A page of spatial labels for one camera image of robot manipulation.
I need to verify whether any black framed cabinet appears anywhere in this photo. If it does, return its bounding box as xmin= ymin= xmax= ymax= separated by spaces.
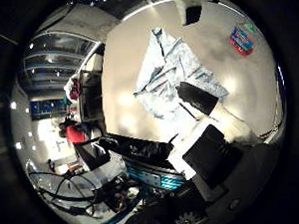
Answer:
xmin=76 ymin=43 xmax=108 ymax=124

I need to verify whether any black bar with white print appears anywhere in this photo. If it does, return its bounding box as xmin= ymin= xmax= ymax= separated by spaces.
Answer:
xmin=104 ymin=131 xmax=175 ymax=167

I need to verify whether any blue hose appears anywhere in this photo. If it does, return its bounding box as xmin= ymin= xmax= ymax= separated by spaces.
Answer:
xmin=83 ymin=198 xmax=146 ymax=224

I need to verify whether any person in red shirt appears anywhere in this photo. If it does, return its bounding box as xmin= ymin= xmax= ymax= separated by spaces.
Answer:
xmin=57 ymin=116 xmax=111 ymax=172

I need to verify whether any black cable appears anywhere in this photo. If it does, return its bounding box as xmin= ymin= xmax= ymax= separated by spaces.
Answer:
xmin=26 ymin=167 xmax=105 ymax=218

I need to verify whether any white block with black face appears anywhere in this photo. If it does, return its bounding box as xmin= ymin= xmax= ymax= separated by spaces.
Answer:
xmin=173 ymin=0 xmax=204 ymax=27

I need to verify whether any green packet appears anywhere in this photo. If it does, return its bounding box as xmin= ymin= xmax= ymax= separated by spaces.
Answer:
xmin=243 ymin=20 xmax=258 ymax=34

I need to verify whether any teal crate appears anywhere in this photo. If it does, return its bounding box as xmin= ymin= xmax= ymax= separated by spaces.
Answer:
xmin=125 ymin=158 xmax=187 ymax=194

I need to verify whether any blue screen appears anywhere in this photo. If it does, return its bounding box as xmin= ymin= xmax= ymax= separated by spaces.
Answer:
xmin=28 ymin=98 xmax=69 ymax=120

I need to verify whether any person in white and red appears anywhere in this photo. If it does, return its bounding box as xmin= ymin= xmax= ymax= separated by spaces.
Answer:
xmin=63 ymin=74 xmax=83 ymax=104

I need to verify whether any red and blue packet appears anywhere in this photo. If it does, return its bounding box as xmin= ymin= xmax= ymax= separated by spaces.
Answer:
xmin=227 ymin=26 xmax=256 ymax=58

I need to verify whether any white light blue cloth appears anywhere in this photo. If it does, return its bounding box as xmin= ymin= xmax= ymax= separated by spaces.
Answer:
xmin=130 ymin=23 xmax=230 ymax=121

